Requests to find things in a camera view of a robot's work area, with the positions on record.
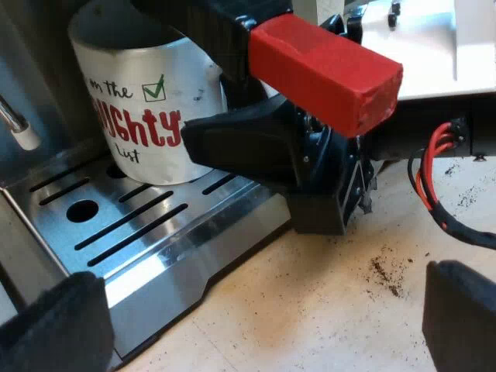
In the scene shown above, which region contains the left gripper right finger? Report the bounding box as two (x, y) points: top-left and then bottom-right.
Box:
(421, 260), (496, 372)

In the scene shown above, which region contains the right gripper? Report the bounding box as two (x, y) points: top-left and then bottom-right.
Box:
(181, 94), (376, 236)

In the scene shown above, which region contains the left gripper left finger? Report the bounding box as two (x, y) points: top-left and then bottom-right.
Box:
(0, 270), (116, 372)

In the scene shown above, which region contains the white mug red black print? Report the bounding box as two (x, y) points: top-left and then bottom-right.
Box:
(68, 0), (230, 187)

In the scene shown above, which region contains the steel espresso machine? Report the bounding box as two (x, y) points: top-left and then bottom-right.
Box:
(0, 0), (292, 372)

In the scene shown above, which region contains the filter holder with red-ended handle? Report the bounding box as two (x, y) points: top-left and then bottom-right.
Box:
(130, 0), (405, 140)

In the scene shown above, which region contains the red and black cable bundle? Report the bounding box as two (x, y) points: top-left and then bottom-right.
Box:
(406, 119), (496, 251)

